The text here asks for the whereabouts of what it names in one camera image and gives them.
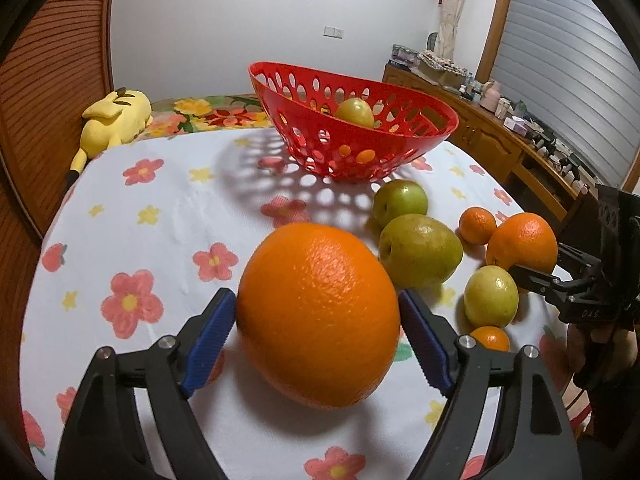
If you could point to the grey window blind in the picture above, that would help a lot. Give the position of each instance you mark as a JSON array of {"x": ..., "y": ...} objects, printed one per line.
[{"x": 560, "y": 50}]

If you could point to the yellow plush toy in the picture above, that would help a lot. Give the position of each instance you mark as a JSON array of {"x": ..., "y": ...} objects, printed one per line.
[{"x": 115, "y": 120}]

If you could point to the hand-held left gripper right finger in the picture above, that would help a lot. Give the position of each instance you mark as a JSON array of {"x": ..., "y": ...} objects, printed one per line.
[{"x": 425, "y": 345}]

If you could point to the yellow-green pear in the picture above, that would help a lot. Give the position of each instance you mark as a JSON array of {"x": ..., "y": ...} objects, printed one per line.
[{"x": 356, "y": 112}]

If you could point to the round green apple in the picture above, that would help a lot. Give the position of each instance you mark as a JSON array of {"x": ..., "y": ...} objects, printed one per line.
[{"x": 400, "y": 203}]

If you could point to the wooden louvered wardrobe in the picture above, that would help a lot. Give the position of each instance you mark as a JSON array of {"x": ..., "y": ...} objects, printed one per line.
[{"x": 55, "y": 60}]

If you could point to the white floral cloth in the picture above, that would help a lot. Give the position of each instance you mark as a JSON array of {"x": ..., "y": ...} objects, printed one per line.
[{"x": 150, "y": 240}]

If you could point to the large orange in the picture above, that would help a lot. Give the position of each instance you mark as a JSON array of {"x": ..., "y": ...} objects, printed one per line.
[{"x": 320, "y": 310}]

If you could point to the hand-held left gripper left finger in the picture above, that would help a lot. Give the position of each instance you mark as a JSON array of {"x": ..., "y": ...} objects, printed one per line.
[{"x": 215, "y": 340}]

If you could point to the large green pear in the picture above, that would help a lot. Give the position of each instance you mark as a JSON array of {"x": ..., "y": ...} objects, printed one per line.
[{"x": 420, "y": 252}]

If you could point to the pale patterned curtain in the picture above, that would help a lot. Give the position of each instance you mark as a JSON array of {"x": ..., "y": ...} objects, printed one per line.
[{"x": 450, "y": 20}]

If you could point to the colourful floral blanket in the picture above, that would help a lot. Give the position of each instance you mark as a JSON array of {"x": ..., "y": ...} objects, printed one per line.
[{"x": 200, "y": 115}]

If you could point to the yellow-green apple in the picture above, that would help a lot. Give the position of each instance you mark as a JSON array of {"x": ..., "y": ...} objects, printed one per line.
[{"x": 491, "y": 296}]

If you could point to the medium orange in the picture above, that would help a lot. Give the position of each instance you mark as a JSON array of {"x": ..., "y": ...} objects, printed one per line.
[{"x": 522, "y": 242}]

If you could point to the red perforated plastic basket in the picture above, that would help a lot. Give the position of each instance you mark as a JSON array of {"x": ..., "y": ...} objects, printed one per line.
[{"x": 350, "y": 145}]

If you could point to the small tangerine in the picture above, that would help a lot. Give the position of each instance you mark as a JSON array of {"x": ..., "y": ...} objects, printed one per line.
[{"x": 490, "y": 339}]

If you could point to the row of small bottles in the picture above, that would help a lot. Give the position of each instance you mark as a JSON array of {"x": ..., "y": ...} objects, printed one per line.
[{"x": 545, "y": 135}]

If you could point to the wooden sideboard cabinet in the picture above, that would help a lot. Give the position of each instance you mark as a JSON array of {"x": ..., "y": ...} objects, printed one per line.
[{"x": 490, "y": 135}]

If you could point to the pink jar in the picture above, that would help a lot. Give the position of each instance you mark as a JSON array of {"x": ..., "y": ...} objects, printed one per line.
[{"x": 491, "y": 96}]

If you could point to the wooden window frame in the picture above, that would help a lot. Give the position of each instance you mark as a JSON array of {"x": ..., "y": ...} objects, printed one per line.
[{"x": 492, "y": 25}]

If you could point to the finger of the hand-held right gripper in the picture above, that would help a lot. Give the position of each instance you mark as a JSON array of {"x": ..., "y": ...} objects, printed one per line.
[
  {"x": 537, "y": 280},
  {"x": 580, "y": 262}
]

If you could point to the person's right hand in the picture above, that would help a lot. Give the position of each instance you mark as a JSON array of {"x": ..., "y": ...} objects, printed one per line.
[{"x": 577, "y": 350}]

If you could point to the white wall switch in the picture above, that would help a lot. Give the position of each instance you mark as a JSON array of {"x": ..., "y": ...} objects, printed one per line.
[{"x": 333, "y": 31}]

